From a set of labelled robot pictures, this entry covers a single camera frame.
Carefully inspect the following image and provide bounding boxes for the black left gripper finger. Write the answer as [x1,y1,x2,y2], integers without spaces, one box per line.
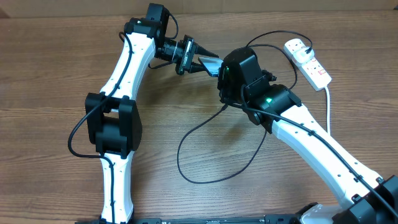
[188,62,206,73]
[195,44,219,58]

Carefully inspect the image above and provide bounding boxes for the blue Samsung Galaxy smartphone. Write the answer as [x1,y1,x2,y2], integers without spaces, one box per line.
[198,57,223,77]

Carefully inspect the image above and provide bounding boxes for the white power strip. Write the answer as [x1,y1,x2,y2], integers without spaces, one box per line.
[284,39,332,91]

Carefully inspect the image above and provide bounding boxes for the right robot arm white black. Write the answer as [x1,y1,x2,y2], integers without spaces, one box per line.
[218,47,397,223]

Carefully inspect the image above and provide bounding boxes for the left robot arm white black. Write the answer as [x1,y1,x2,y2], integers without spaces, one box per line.
[85,3,216,223]

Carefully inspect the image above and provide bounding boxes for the white USB charger plug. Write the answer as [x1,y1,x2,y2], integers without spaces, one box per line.
[293,47,315,65]

